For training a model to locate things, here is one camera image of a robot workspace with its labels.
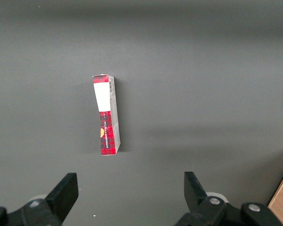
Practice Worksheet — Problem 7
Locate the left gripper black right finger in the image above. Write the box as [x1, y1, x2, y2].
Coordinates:
[174, 171, 283, 226]

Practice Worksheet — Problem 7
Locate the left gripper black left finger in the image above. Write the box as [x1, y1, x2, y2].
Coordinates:
[0, 173, 80, 226]

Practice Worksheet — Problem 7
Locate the red plaid cardboard box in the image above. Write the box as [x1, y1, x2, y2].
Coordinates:
[92, 74, 121, 156]

